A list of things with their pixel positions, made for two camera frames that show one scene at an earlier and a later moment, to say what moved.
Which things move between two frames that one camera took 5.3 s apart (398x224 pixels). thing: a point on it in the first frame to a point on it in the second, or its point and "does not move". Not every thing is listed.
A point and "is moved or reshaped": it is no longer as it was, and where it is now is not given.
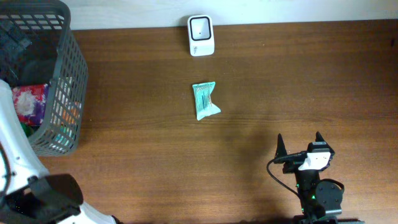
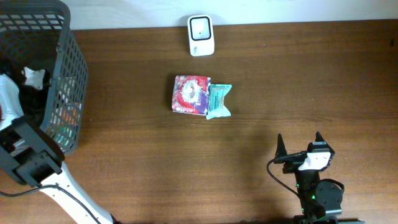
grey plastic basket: x=39 y=45 does not move
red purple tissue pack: x=30 y=101 is moved or reshaped
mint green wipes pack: x=204 y=106 to x=216 y=104
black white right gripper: x=293 y=162 does not move
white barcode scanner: x=201 y=35 does not move
